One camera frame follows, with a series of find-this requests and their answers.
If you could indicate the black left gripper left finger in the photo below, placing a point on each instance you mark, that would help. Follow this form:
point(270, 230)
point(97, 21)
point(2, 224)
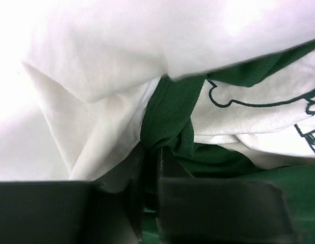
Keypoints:
point(106, 210)

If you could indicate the white and green t-shirt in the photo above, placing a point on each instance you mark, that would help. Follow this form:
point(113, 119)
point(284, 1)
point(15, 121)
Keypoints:
point(227, 86)

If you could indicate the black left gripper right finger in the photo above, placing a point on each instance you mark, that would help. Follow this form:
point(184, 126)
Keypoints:
point(213, 210)

